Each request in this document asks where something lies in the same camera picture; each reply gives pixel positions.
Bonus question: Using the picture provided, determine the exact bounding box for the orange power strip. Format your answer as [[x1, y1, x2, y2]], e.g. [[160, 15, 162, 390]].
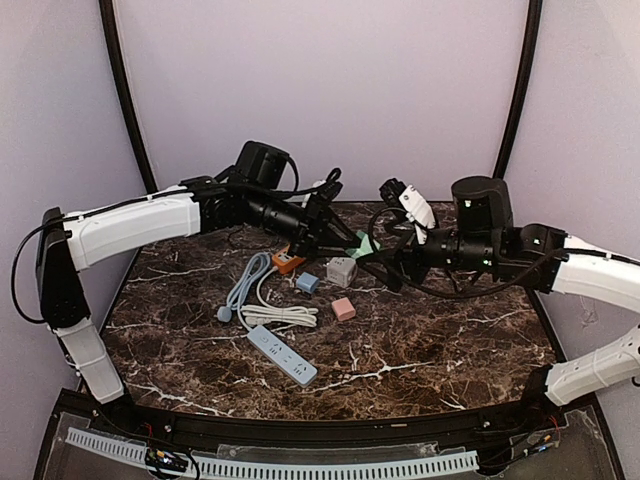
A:
[[272, 247, 306, 275]]

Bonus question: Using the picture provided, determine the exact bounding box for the white cube socket adapter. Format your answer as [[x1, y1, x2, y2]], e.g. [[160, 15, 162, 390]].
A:
[[326, 257, 357, 287]]

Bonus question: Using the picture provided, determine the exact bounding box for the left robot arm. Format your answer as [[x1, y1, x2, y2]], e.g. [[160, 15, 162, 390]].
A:
[[16, 140, 359, 405]]

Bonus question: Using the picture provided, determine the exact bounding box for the black sleeved camera cable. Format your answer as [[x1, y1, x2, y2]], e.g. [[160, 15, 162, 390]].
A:
[[367, 207, 416, 261]]

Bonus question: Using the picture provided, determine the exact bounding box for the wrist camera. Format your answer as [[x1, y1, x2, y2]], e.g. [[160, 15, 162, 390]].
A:
[[379, 178, 437, 245], [301, 167, 343, 208]]

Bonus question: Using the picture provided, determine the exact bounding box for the white slotted cable duct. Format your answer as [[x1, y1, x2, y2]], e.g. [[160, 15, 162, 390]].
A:
[[65, 427, 479, 479]]

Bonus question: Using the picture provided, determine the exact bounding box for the green charger plug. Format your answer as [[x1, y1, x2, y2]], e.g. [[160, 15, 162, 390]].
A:
[[346, 230, 381, 259]]

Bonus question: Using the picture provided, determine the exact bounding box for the light blue charger plug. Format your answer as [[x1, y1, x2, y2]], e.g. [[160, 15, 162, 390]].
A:
[[296, 272, 320, 294]]

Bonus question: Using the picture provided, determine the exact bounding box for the black right corner post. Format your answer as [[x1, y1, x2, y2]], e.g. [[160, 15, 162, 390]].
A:
[[492, 0, 543, 179]]

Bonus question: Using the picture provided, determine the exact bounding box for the black left corner post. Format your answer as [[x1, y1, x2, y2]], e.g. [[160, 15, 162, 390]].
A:
[[98, 0, 158, 194]]

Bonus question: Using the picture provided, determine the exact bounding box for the light blue power cable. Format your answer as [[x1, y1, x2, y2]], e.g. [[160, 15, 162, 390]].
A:
[[217, 251, 274, 323]]

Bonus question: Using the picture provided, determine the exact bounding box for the black corner post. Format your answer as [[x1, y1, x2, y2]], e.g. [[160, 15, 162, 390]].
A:
[[98, 0, 158, 194], [492, 0, 543, 179]]

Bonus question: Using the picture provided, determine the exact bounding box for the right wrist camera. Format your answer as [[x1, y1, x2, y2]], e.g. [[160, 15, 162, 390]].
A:
[[379, 178, 437, 245]]

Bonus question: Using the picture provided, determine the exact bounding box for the black sleeved left cable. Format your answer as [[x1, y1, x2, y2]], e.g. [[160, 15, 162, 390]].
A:
[[219, 152, 301, 196]]

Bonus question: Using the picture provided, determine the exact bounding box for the black front frame rail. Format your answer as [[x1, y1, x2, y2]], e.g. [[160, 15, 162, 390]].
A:
[[106, 402, 528, 450]]

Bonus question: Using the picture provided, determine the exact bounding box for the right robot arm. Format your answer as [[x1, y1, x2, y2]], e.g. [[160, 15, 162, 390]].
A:
[[357, 176, 639, 408]]

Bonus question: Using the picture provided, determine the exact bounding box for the light blue power strip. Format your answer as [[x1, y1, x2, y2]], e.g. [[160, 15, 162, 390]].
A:
[[247, 325, 318, 388]]

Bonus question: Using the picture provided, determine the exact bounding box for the white power strip cable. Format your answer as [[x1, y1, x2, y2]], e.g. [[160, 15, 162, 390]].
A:
[[239, 267, 320, 332]]

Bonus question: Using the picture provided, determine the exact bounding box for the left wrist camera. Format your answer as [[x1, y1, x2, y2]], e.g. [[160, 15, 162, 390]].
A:
[[301, 167, 343, 208]]

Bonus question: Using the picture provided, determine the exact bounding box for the pink charger plug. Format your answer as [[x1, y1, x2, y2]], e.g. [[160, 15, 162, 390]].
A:
[[331, 297, 356, 321]]

